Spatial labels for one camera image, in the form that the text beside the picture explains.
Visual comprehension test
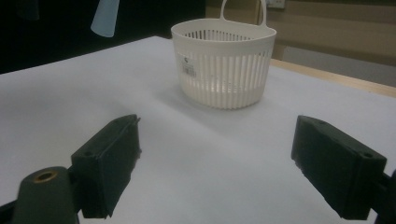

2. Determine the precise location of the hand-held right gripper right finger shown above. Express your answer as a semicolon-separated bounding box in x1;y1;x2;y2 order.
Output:
290;115;389;221

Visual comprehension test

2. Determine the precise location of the light blue hairbrush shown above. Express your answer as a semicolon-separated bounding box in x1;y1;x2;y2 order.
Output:
90;0;121;38

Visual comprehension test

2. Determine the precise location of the white slotted plastic basket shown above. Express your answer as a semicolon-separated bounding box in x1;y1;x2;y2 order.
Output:
170;0;277;110

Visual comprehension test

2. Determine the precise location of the white wall socket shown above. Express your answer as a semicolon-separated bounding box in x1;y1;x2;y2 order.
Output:
266;0;286;9

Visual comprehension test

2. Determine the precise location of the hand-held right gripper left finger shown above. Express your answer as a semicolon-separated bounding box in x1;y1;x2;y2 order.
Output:
70;114;143;219

